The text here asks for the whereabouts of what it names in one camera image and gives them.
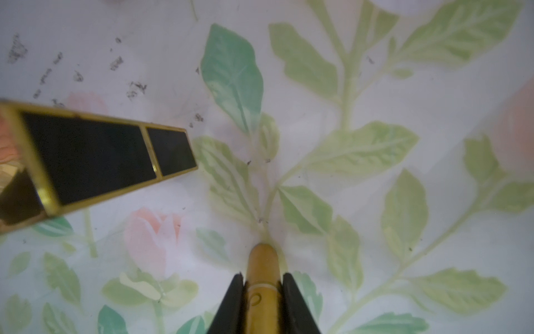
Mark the square black gold lipstick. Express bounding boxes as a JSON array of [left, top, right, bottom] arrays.
[[1, 100, 197, 234]]

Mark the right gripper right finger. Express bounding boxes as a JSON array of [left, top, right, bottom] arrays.
[[282, 273, 321, 334]]

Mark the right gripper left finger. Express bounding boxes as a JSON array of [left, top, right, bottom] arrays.
[[207, 273, 244, 334]]

